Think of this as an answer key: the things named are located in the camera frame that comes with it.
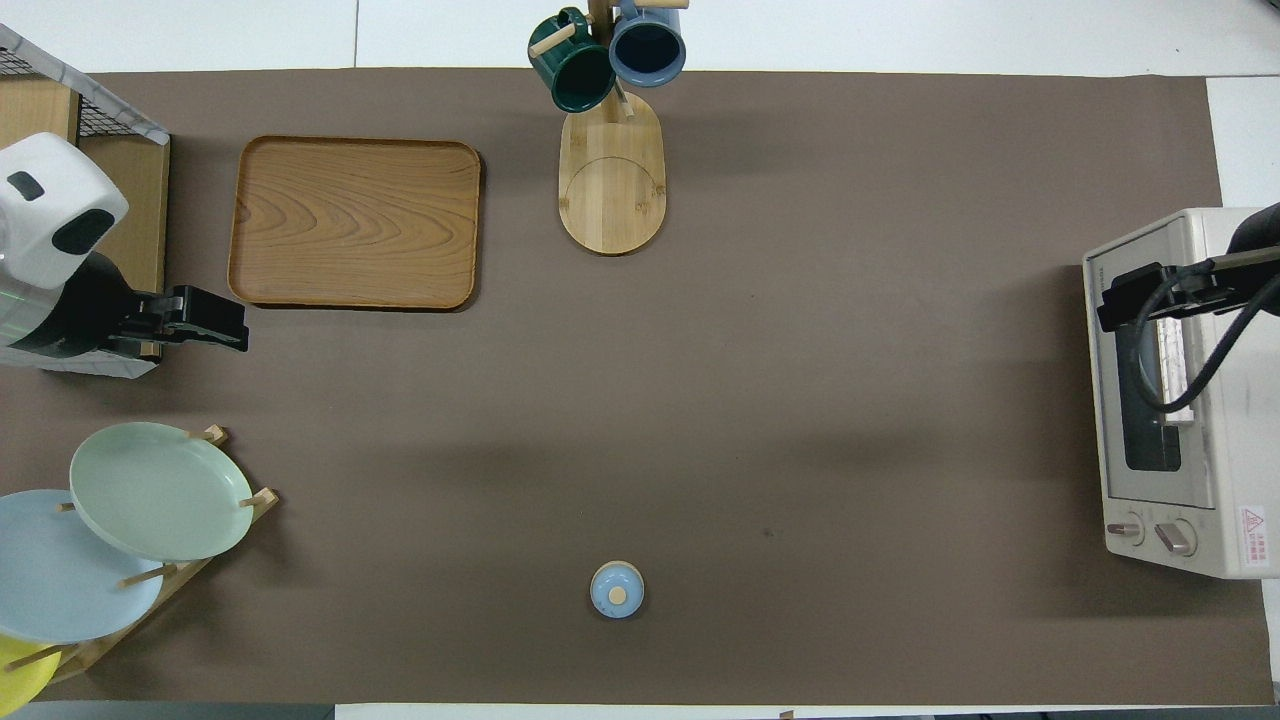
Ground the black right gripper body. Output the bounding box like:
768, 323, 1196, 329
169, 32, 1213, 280
1158, 249, 1280, 321

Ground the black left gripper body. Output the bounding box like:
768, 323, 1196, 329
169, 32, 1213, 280
103, 286, 189, 361

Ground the glass oven door with handle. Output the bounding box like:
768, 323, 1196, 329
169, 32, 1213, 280
1084, 233, 1217, 511

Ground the beige toaster oven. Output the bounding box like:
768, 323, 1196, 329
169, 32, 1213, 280
1083, 207, 1280, 580

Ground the wooden shelf unit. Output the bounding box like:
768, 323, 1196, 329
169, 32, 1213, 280
0, 75, 172, 296

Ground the wooden serving tray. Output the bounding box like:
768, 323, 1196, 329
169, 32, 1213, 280
228, 136, 483, 312

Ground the pale green plate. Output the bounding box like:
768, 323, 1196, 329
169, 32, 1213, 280
69, 422, 255, 563

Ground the grey marbled strip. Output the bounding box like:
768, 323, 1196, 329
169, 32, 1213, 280
0, 24, 171, 147

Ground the wooden plate rack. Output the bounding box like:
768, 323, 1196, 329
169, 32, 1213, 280
0, 425, 281, 687

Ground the light blue racked plate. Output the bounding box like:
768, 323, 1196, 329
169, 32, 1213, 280
0, 489, 167, 645

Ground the brown table mat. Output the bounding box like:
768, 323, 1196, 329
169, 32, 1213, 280
0, 68, 1277, 707

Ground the yellow plate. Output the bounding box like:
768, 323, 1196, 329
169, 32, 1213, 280
0, 635, 62, 707

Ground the wooden mug tree stand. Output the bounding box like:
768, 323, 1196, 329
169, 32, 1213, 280
528, 0, 691, 257

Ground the dark green mug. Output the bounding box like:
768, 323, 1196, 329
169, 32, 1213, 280
528, 8, 618, 114

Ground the small blue lidded jar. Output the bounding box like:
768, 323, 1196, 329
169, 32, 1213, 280
589, 561, 645, 620

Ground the blue mug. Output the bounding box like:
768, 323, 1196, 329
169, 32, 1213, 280
608, 0, 688, 89

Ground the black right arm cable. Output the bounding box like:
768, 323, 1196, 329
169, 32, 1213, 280
1129, 262, 1280, 415

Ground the black wire basket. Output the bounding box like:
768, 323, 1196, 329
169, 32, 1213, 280
0, 45, 141, 141

